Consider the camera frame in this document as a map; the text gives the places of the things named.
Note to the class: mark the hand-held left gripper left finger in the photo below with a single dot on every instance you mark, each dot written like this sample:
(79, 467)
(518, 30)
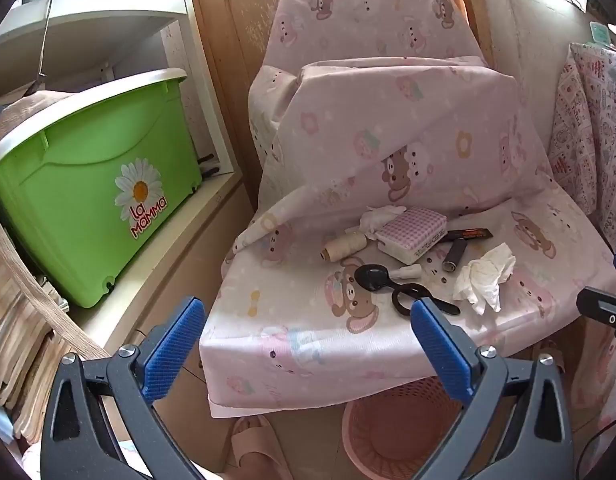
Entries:
(172, 345)

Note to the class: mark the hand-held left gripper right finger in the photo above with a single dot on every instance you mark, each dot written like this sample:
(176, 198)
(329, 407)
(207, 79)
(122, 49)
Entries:
(440, 350)

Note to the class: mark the white tissue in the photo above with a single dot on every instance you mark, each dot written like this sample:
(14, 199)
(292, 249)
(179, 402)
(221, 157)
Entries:
(480, 275)
(375, 220)

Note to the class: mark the white plastic piece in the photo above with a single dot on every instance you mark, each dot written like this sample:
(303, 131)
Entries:
(405, 272)

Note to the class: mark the pink plastic wastebasket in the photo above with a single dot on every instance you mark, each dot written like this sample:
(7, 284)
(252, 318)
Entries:
(388, 425)

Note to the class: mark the black cylinder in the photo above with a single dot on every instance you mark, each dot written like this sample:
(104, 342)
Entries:
(454, 255)

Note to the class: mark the black plastic spoon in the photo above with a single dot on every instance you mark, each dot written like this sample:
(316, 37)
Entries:
(370, 277)

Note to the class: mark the black wrapper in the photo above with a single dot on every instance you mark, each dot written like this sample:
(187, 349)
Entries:
(470, 234)

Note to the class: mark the pink checked tissue pack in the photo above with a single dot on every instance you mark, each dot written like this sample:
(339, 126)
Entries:
(413, 232)

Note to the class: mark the beige thread spool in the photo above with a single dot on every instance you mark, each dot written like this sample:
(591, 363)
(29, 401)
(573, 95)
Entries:
(345, 246)

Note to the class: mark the patterned pink white cloth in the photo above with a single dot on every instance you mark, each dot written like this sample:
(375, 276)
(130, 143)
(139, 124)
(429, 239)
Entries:
(598, 135)

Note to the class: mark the pink slipper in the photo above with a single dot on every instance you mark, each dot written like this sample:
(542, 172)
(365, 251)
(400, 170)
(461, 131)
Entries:
(258, 450)

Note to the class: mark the pink bear printed sheet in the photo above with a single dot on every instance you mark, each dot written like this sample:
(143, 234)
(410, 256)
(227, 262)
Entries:
(308, 320)

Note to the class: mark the green storage box daisy sticker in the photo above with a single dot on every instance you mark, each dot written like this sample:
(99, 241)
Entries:
(77, 200)

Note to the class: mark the white cabinet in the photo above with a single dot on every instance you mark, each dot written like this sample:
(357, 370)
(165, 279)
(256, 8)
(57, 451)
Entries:
(538, 85)

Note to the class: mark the green label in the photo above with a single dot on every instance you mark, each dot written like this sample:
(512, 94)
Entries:
(599, 33)

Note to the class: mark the beige woven cloth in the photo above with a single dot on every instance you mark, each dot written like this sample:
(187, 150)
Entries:
(22, 115)

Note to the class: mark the thin metal rod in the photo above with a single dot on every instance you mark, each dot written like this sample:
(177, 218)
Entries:
(44, 40)

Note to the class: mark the white shelf unit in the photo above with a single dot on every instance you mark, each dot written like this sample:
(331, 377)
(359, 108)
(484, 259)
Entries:
(87, 25)

